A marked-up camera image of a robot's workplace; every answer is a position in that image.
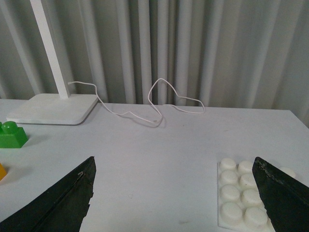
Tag yellow two-stud block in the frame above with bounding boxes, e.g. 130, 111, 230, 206
0, 163, 7, 180

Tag white studded base plate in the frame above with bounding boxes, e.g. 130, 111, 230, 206
217, 157, 297, 232

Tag green two-stud block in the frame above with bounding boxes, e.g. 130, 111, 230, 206
0, 121, 28, 148

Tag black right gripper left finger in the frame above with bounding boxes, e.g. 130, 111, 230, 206
0, 157, 96, 232

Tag white lamp cable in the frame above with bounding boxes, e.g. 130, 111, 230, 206
68, 78, 206, 127

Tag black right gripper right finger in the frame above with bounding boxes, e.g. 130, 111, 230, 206
252, 157, 309, 232

